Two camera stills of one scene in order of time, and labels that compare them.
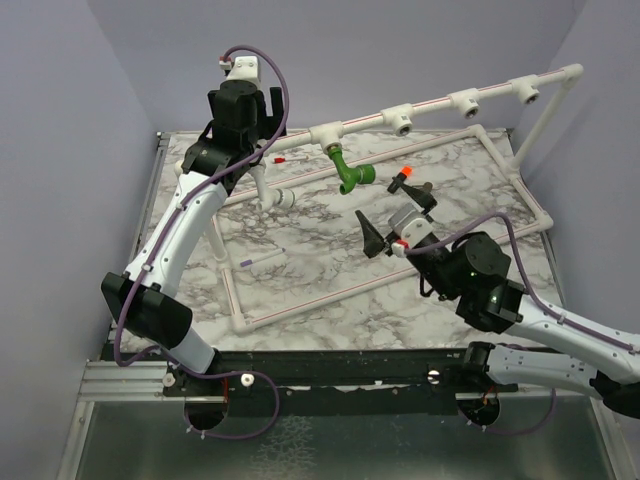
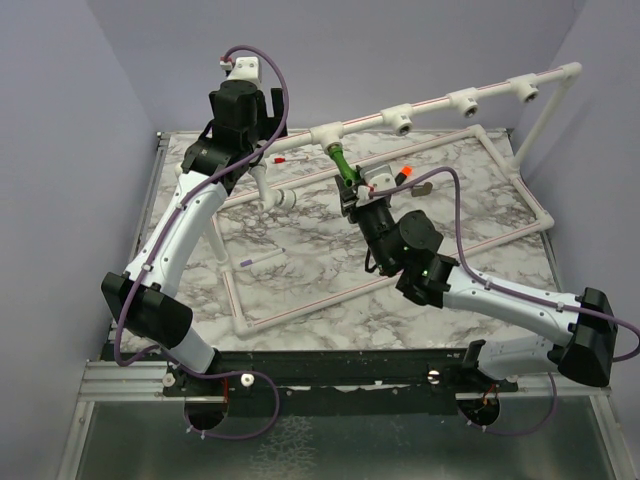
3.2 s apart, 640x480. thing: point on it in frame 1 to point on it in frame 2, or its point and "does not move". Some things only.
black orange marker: [405, 172] does not move
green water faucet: [350, 176] does not move
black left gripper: [271, 124] does not move
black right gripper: [372, 241] to [349, 200]
